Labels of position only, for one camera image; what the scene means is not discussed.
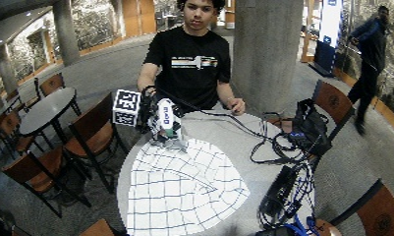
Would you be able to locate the round dark side table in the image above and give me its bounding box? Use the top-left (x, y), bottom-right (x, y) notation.
top-left (17, 87), bottom-right (82, 151)

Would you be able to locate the blue and white banner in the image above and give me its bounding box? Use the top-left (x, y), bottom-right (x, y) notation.
top-left (312, 0), bottom-right (344, 77)

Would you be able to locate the wide concrete column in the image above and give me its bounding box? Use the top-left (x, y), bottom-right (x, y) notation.
top-left (230, 0), bottom-right (304, 114)

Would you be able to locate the long black cable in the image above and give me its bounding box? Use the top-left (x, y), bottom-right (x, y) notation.
top-left (153, 86), bottom-right (302, 165)

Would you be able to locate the black box device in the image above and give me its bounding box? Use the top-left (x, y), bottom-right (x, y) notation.
top-left (258, 165), bottom-right (300, 219)

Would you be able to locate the brown wooden chair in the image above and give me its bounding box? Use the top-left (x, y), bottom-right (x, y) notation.
top-left (311, 79), bottom-right (356, 143)
top-left (330, 178), bottom-right (394, 236)
top-left (62, 92), bottom-right (130, 195)
top-left (0, 146), bottom-right (93, 219)
top-left (77, 218), bottom-right (119, 236)
top-left (0, 110), bottom-right (37, 155)
top-left (33, 72), bottom-right (82, 116)

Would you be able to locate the white checked cloth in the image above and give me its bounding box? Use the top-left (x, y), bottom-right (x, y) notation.
top-left (123, 137), bottom-right (251, 236)

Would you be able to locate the the person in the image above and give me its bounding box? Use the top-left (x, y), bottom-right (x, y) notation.
top-left (134, 0), bottom-right (246, 116)

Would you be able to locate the white cube of black markers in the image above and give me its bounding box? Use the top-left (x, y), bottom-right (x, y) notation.
top-left (112, 88), bottom-right (142, 128)

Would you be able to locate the slim concrete column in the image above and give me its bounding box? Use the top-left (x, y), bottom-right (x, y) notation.
top-left (50, 0), bottom-right (81, 67)

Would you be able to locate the bundle of blue cables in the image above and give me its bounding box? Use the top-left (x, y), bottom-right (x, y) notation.
top-left (284, 160), bottom-right (322, 236)

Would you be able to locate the black bag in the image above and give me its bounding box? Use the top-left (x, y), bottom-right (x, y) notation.
top-left (286, 97), bottom-right (334, 157)

